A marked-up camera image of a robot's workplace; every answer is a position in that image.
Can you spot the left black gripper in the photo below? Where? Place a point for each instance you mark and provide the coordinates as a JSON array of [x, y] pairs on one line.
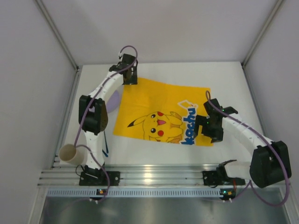
[[130, 79]]

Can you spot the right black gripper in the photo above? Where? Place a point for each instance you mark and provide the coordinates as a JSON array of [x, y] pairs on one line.
[[201, 124]]

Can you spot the purple plastic plate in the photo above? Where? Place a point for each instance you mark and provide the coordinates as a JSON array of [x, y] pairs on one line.
[[113, 102]]

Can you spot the yellow pikachu cloth placemat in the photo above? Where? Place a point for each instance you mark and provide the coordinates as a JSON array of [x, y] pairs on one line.
[[161, 112]]

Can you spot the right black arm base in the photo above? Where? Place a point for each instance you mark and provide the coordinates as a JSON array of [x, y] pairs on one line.
[[219, 177]]

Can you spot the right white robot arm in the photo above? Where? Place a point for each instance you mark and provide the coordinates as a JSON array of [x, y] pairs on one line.
[[270, 161]]

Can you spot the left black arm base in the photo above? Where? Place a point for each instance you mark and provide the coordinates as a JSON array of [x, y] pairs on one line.
[[97, 177]]

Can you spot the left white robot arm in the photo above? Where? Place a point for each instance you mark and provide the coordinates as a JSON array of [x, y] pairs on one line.
[[93, 118]]

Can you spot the blue metallic spoon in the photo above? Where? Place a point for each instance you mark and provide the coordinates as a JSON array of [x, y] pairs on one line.
[[106, 145]]

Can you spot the beige paper cup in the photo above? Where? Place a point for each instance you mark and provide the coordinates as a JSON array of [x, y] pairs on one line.
[[72, 155]]

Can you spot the slotted grey cable duct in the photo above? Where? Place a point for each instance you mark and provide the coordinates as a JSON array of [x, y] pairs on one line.
[[139, 192]]

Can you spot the aluminium mounting rail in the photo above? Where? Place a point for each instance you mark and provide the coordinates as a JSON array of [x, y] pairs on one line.
[[63, 175]]

